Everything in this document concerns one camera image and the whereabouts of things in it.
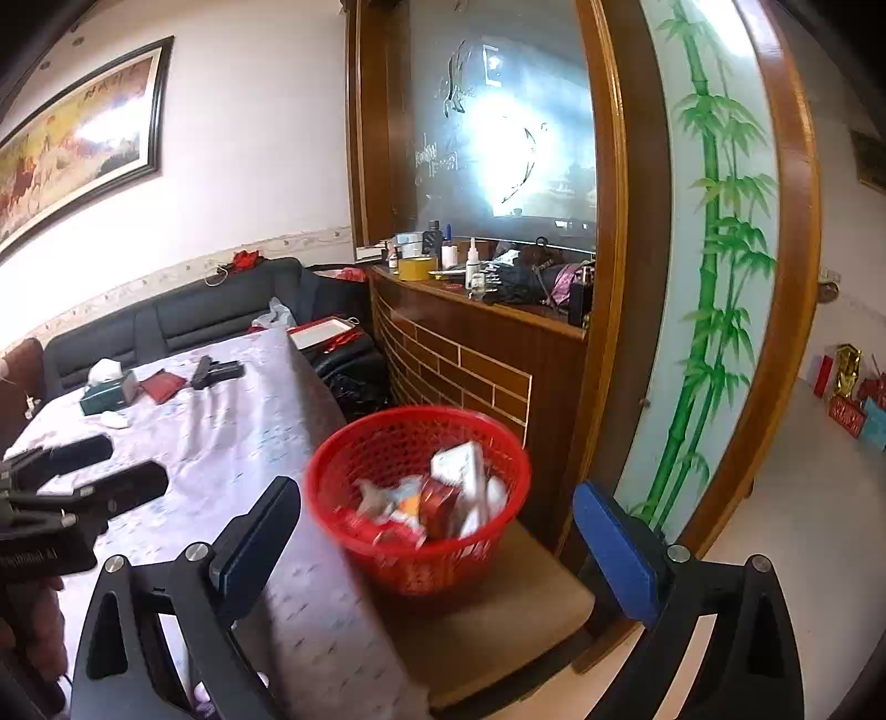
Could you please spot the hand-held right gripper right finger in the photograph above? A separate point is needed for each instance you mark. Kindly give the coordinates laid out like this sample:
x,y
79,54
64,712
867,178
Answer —
x,y
616,547

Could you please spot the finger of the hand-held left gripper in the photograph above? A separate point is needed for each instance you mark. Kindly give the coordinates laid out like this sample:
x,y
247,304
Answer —
x,y
131,484
76,450

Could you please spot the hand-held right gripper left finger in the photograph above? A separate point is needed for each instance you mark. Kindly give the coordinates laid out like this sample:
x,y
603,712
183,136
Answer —
x,y
256,547

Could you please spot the red plastic basket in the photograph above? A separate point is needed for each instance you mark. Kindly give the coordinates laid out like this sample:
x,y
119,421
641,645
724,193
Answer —
x,y
360,443

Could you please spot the white medicine box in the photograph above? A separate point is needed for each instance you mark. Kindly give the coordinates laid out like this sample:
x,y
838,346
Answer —
x,y
457,467

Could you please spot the dark red snack packet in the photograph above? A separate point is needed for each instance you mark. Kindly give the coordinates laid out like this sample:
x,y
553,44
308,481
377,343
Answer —
x,y
439,509

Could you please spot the person's left hand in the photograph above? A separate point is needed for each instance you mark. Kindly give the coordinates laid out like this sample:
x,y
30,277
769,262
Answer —
x,y
34,616

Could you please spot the white spray bottle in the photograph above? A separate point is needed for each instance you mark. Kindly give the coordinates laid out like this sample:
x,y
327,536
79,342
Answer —
x,y
114,419

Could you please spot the green tissue box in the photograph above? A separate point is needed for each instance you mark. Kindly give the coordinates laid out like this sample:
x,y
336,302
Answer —
x,y
104,398

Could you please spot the brown armchair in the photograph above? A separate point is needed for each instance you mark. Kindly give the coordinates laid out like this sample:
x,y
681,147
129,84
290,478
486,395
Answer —
x,y
21,374

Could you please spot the red pouch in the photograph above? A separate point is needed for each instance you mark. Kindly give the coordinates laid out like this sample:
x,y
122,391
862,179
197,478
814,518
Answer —
x,y
163,388

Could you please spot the brown cushioned stool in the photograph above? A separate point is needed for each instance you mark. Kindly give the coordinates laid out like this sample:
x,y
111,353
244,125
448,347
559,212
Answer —
x,y
498,623

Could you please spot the black sofa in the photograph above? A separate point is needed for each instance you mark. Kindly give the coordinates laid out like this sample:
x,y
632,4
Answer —
x,y
173,318

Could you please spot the red white gift box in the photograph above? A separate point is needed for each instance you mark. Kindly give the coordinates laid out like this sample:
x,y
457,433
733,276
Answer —
x,y
318,334

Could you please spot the clear plastic bag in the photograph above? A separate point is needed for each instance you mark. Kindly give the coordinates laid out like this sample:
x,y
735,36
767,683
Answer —
x,y
277,315

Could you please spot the bamboo print glass panel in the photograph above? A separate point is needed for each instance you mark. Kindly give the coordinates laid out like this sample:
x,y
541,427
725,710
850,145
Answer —
x,y
692,311

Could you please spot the red cloth item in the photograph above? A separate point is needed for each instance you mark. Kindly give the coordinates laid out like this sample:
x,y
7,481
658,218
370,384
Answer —
x,y
247,260

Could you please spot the small red box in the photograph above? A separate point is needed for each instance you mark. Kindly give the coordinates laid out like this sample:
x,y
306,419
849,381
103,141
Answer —
x,y
846,417

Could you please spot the pink cloth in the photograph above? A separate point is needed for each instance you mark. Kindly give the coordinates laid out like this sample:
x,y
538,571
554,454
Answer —
x,y
567,280

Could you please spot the black handbag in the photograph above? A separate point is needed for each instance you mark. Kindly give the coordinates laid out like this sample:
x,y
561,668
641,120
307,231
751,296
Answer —
x,y
519,284

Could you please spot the teal box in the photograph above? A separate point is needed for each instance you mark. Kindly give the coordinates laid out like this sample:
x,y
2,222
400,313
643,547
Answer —
x,y
875,426

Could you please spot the red plastic bag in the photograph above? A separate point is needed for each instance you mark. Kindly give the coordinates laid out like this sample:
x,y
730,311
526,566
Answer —
x,y
346,273

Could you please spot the framed horse painting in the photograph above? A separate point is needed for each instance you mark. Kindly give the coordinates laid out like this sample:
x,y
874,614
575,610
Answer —
x,y
69,159

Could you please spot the gold foil ornament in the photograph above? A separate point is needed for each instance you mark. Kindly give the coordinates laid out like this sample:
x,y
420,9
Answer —
x,y
848,370

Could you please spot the white dropper bottle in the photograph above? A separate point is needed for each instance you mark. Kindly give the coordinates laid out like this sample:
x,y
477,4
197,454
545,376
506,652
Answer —
x,y
474,266

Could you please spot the flat white box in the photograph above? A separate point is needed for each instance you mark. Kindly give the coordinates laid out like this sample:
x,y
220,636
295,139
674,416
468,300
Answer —
x,y
370,253

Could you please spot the white cup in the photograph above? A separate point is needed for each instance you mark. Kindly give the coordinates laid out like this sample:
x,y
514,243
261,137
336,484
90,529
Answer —
x,y
449,256

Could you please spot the dark bottle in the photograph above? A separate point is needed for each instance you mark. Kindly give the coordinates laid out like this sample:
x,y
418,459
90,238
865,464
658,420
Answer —
x,y
433,241

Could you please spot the frosted etched glass panel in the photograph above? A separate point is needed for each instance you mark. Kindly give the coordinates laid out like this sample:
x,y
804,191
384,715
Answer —
x,y
484,138

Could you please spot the small framed picture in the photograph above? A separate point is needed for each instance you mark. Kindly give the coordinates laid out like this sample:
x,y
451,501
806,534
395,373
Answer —
x,y
871,163

